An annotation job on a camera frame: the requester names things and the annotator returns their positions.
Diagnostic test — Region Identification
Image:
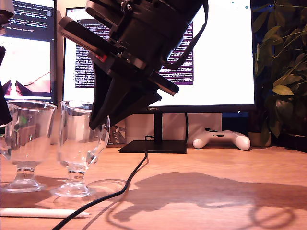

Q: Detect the white pen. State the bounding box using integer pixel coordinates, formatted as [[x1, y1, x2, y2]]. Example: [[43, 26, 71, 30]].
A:
[[0, 207, 90, 219]]

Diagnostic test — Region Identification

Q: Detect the small footed glass cup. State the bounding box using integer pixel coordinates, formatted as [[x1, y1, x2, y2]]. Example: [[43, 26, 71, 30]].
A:
[[50, 100, 111, 198], [0, 99, 58, 194]]

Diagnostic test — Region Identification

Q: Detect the green leafy houseplant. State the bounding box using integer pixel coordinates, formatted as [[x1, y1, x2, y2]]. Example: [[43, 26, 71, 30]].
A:
[[250, 0, 307, 144]]

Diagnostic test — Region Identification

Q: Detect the wide black computer monitor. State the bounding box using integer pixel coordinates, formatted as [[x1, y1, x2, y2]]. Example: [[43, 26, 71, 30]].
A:
[[62, 0, 257, 154]]

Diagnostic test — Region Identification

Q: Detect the pale arm camera box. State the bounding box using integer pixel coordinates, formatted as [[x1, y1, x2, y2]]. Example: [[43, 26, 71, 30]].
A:
[[85, 0, 128, 27]]

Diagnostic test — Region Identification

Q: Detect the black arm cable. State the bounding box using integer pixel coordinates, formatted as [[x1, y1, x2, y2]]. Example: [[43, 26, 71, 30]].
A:
[[160, 1, 210, 70]]

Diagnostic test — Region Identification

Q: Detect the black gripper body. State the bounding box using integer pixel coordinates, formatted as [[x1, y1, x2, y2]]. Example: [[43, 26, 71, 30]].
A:
[[58, 13, 180, 97]]

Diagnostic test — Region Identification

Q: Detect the black monitor power cable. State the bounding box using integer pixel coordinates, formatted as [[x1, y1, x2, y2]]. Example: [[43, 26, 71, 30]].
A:
[[184, 112, 189, 145]]

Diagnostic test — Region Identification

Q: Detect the white game controller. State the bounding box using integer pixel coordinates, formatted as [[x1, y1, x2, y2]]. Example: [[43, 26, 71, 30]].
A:
[[192, 128, 251, 151]]

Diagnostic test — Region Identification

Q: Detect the thick black table cable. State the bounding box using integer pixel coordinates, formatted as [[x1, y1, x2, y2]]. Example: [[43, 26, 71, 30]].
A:
[[51, 135, 150, 230]]

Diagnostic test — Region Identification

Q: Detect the printed picture card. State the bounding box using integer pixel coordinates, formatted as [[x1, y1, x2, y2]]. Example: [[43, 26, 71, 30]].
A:
[[109, 119, 127, 145]]

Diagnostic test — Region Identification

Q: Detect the dark blue box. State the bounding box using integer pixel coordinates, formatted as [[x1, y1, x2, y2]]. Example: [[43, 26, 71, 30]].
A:
[[222, 112, 249, 136]]

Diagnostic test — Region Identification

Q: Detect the pale plant pot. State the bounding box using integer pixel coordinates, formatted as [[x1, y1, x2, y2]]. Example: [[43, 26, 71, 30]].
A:
[[247, 131, 272, 148]]

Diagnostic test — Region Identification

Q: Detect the black monitor with code window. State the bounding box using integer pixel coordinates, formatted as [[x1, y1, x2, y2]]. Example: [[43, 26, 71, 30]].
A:
[[0, 0, 58, 105]]

